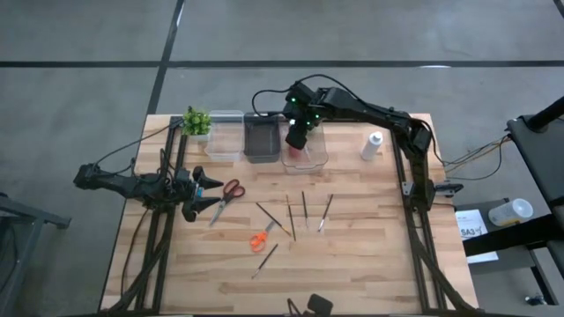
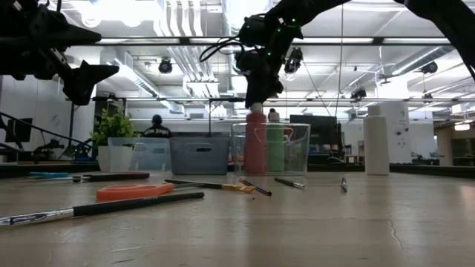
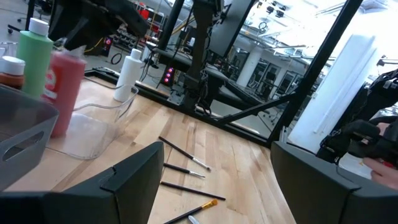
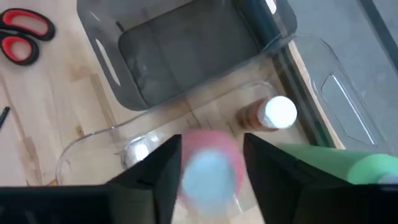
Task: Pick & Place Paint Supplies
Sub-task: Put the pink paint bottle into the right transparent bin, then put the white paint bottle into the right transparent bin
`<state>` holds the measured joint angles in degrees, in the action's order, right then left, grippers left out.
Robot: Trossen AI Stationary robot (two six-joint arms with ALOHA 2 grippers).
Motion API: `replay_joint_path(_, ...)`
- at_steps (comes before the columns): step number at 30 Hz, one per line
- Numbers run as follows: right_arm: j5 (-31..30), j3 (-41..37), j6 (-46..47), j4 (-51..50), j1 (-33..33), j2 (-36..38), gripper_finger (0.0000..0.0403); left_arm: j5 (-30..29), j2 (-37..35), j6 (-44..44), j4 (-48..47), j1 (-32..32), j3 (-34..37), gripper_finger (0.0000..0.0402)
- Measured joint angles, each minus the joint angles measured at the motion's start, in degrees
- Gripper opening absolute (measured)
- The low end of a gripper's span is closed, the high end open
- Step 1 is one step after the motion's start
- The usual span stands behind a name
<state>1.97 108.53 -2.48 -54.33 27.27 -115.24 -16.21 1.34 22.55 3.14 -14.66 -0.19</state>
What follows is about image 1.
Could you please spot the red and black scissors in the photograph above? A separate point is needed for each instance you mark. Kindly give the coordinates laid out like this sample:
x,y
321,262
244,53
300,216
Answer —
x,y
232,190

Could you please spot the small black floor object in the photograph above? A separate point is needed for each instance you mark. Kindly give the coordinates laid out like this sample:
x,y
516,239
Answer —
x,y
535,300

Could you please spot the small black device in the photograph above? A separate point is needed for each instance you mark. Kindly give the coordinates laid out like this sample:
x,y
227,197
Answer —
x,y
319,304

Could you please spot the grey plastic bin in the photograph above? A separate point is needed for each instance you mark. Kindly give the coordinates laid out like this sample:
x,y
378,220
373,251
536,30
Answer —
x,y
262,138

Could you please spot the black side cart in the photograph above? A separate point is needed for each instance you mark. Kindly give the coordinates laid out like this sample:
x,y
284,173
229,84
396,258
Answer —
x,y
542,158

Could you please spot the black paintbrush silver ferrule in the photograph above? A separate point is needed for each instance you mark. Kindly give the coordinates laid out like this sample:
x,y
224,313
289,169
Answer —
x,y
304,209
325,212
291,218
264,261

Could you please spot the black paintbrush gold ferrule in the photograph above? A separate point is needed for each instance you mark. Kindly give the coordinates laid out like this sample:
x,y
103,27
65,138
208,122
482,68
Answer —
x,y
273,218

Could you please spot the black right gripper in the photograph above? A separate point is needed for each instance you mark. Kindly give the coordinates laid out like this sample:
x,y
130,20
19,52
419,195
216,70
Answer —
x,y
297,134

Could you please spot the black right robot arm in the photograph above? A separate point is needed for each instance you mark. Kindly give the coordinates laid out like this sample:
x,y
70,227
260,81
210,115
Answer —
x,y
374,115

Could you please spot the orange scissors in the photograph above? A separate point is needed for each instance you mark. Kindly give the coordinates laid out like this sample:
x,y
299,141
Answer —
x,y
259,240

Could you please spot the translucent plastic jar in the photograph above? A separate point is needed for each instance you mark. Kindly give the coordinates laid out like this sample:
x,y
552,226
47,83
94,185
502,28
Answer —
x,y
511,212

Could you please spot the black aluminium table frame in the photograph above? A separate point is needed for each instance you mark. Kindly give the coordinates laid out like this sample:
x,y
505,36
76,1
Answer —
x,y
425,273

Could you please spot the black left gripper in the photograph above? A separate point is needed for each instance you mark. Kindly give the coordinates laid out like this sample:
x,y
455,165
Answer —
x,y
185,189

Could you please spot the grey metal stand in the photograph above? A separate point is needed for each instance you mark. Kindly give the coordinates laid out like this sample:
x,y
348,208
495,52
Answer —
x,y
26,211

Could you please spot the green plant in white pot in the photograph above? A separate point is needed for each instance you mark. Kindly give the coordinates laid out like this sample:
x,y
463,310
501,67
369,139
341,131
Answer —
x,y
196,122

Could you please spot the white printed paper sheet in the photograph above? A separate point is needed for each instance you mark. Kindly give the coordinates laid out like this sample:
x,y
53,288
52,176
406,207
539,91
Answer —
x,y
469,220

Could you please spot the clear plastic bin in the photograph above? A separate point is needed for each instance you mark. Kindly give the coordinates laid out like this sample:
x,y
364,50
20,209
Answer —
x,y
224,136

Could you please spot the white paint bottle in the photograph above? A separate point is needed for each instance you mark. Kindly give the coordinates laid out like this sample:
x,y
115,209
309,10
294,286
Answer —
x,y
371,146

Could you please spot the large red paint bottle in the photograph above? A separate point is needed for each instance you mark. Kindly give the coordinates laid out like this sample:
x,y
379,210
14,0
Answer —
x,y
299,152

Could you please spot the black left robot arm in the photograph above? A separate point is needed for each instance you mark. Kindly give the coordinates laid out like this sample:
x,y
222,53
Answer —
x,y
123,185

